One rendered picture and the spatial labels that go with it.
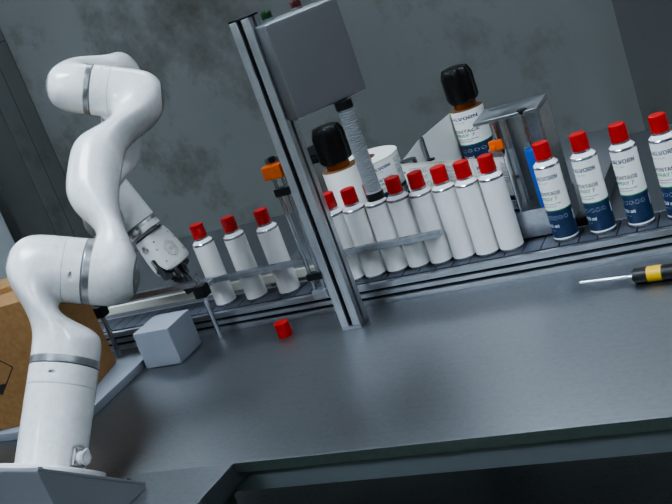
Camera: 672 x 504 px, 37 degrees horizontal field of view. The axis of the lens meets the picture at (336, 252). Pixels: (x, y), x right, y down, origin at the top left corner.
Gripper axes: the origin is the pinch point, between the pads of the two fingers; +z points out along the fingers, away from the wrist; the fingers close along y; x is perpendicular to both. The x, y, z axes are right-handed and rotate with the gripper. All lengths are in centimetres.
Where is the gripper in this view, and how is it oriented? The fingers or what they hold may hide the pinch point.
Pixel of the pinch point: (188, 284)
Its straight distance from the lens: 244.8
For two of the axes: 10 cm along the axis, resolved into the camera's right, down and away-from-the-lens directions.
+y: 3.5, -3.9, 8.5
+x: -7.1, 4.8, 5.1
